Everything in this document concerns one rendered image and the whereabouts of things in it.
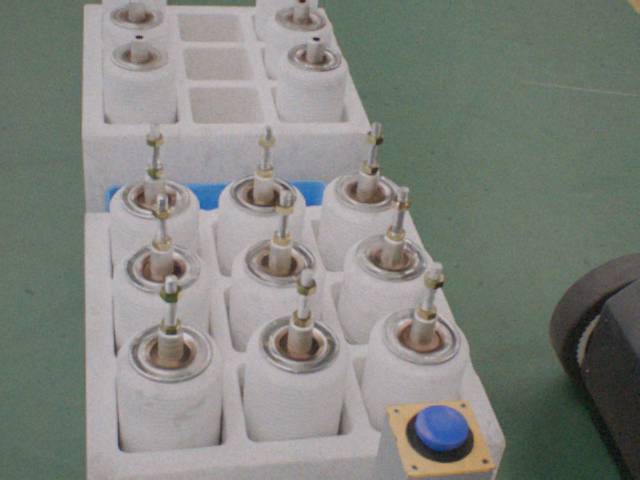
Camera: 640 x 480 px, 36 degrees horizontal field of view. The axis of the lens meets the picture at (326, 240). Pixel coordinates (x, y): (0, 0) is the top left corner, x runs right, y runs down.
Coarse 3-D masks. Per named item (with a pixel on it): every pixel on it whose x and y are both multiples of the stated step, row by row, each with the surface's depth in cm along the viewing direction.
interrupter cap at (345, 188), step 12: (336, 180) 113; (348, 180) 114; (384, 180) 115; (336, 192) 111; (348, 192) 112; (384, 192) 113; (396, 192) 113; (348, 204) 110; (360, 204) 110; (372, 204) 110; (384, 204) 111
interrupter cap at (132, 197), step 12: (144, 180) 110; (168, 180) 110; (132, 192) 108; (144, 192) 108; (168, 192) 109; (180, 192) 109; (120, 204) 106; (132, 204) 106; (144, 204) 107; (180, 204) 107; (144, 216) 104
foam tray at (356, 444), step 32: (96, 224) 115; (96, 256) 110; (96, 288) 106; (224, 288) 108; (96, 320) 102; (224, 320) 104; (96, 352) 99; (224, 352) 100; (352, 352) 102; (96, 384) 95; (224, 384) 97; (352, 384) 99; (480, 384) 101; (96, 416) 92; (224, 416) 94; (352, 416) 95; (480, 416) 97; (96, 448) 89; (192, 448) 90; (224, 448) 91; (256, 448) 91; (288, 448) 92; (320, 448) 92; (352, 448) 92
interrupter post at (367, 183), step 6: (360, 174) 111; (366, 174) 110; (372, 174) 110; (378, 174) 111; (360, 180) 111; (366, 180) 110; (372, 180) 110; (360, 186) 111; (366, 186) 111; (372, 186) 111; (360, 192) 112; (366, 192) 111; (372, 192) 111; (366, 198) 112
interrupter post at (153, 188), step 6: (150, 180) 105; (156, 180) 105; (162, 180) 105; (150, 186) 105; (156, 186) 105; (162, 186) 106; (150, 192) 106; (156, 192) 106; (162, 192) 106; (150, 198) 106; (156, 198) 106; (150, 204) 107
